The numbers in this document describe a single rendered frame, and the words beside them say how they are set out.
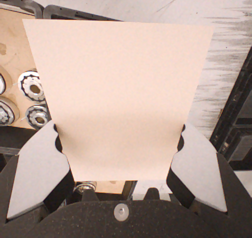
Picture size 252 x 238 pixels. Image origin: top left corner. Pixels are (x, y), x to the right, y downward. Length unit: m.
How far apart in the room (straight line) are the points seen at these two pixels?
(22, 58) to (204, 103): 0.73
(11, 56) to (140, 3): 0.43
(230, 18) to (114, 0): 0.42
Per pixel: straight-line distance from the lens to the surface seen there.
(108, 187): 0.79
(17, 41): 0.48
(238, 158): 1.59
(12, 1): 0.35
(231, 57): 0.69
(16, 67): 0.50
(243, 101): 1.19
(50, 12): 0.32
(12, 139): 0.57
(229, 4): 0.65
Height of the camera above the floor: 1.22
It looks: 62 degrees down
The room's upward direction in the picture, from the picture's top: 176 degrees clockwise
